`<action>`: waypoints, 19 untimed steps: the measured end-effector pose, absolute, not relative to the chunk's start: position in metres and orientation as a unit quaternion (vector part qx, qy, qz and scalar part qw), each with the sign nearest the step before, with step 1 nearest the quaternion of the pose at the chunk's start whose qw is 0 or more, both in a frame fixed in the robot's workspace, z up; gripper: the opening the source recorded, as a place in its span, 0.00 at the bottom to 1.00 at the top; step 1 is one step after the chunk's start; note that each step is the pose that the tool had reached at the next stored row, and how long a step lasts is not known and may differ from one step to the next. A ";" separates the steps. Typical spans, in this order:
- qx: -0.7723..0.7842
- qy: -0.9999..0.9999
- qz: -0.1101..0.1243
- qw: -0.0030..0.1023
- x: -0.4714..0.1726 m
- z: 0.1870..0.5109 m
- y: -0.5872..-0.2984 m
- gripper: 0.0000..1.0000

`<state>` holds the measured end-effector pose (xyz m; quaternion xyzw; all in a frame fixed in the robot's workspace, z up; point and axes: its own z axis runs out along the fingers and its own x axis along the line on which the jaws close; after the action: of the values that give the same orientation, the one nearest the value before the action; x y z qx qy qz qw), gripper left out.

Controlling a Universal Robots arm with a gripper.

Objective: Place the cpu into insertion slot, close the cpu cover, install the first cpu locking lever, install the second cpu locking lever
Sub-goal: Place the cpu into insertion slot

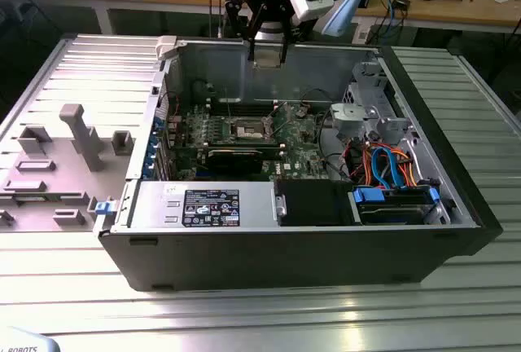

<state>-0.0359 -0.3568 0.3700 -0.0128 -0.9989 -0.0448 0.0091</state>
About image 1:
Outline hard disk in blue carrier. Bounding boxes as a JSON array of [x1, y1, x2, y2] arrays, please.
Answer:
[[348, 186, 441, 226]]

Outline silver square CPU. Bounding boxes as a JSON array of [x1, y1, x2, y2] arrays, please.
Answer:
[[253, 47, 284, 69]]

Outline thin black looped cable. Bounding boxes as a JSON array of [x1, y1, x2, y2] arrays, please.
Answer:
[[300, 88, 339, 105]]

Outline green motherboard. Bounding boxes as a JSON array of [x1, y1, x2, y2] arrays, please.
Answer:
[[162, 101, 331, 181]]

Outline black graphics card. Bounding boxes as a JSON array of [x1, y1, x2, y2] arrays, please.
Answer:
[[206, 147, 265, 176]]

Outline CPU socket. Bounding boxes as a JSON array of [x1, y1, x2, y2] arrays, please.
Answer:
[[227, 117, 269, 143]]

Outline grey power supply unit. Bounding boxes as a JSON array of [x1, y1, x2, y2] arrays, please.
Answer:
[[129, 180, 278, 231]]

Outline blue flat data wire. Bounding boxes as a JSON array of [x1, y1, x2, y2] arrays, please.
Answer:
[[369, 146, 405, 190]]

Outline metal optical bay cage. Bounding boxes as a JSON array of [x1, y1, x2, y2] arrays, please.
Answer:
[[344, 60, 394, 109]]

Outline metal socket cover frame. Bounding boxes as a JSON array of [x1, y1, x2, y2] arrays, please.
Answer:
[[260, 103, 287, 136]]

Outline pale blue teach pendant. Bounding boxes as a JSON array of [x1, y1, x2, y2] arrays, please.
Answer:
[[0, 325, 62, 352]]

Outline grey metal drive bracket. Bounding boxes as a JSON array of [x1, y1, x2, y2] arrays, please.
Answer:
[[329, 102, 412, 141]]

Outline black cylindrical case part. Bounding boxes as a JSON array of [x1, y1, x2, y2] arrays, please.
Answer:
[[190, 77, 216, 104]]

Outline blue network cable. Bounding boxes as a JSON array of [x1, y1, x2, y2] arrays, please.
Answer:
[[386, 0, 402, 42]]

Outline open black PC case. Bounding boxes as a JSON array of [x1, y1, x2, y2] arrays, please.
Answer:
[[96, 33, 504, 293]]

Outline red orange wire bundle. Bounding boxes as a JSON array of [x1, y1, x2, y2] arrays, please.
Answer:
[[344, 142, 372, 186]]

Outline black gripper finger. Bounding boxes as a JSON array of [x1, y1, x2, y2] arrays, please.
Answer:
[[278, 9, 305, 64], [224, 0, 266, 62]]

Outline RAM slot white clips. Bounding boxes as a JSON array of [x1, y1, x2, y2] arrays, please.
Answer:
[[199, 143, 286, 151]]

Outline orange power wire bundle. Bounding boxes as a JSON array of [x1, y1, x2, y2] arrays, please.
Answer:
[[396, 148, 420, 188]]

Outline pale grey case latch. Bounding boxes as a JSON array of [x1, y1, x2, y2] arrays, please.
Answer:
[[155, 35, 181, 60]]

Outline grey parts rack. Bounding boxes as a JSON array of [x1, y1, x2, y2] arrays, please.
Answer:
[[0, 103, 136, 234]]

